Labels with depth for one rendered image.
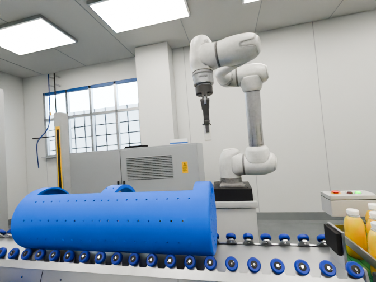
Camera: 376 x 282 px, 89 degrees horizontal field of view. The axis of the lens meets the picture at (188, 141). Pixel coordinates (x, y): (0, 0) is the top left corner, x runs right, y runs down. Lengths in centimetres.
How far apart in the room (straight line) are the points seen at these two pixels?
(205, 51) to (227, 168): 84
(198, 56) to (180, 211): 61
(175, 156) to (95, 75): 306
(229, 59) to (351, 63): 361
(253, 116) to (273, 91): 249
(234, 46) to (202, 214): 63
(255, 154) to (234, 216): 44
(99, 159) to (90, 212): 211
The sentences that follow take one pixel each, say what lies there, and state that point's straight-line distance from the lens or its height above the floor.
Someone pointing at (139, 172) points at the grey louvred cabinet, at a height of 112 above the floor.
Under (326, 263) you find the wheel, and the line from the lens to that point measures 85.
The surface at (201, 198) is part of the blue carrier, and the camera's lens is 73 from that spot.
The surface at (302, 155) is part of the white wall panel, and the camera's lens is 383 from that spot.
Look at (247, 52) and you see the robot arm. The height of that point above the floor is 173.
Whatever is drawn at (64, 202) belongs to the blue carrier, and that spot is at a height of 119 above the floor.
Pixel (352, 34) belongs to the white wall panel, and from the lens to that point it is 452.
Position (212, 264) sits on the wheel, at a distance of 81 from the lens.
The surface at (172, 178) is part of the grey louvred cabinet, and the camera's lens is 250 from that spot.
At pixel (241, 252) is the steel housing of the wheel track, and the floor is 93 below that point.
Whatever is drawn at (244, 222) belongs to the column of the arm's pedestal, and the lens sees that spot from 142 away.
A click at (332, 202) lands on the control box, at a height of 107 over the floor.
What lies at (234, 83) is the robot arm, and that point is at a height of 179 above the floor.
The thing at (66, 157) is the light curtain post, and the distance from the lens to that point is 158.
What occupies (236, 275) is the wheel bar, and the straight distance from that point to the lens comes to 82.
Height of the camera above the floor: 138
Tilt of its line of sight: 2 degrees up
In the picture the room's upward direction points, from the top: 4 degrees counter-clockwise
